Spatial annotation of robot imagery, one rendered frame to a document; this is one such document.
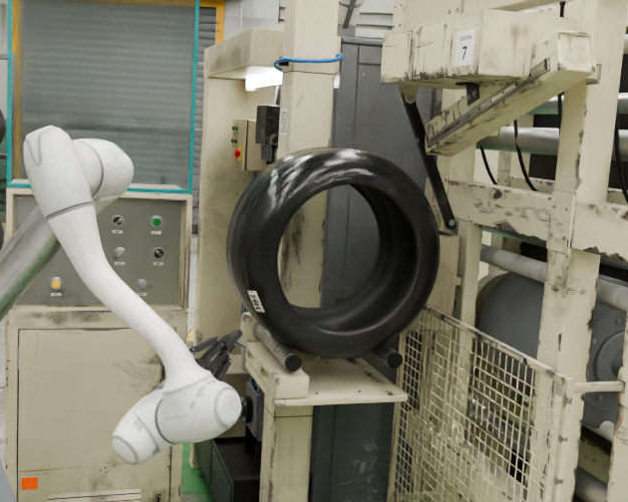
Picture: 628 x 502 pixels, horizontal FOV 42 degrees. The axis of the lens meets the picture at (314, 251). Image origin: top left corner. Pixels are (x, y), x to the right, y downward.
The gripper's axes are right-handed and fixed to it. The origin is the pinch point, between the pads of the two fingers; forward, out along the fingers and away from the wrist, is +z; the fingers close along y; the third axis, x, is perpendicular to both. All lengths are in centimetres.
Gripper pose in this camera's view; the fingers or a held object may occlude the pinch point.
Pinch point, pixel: (230, 340)
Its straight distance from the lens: 199.7
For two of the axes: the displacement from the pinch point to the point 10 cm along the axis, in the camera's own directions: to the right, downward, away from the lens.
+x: 7.9, -2.1, -5.7
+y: 4.3, 8.6, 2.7
